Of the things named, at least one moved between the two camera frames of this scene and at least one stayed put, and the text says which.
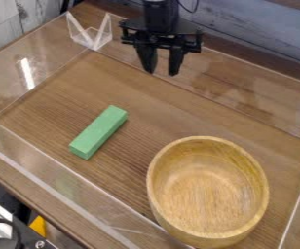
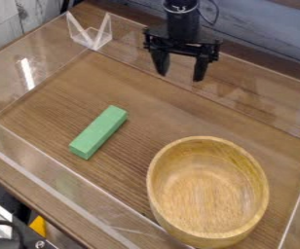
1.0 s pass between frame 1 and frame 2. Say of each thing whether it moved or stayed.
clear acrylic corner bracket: stayed
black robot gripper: moved
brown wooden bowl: stayed
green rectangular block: stayed
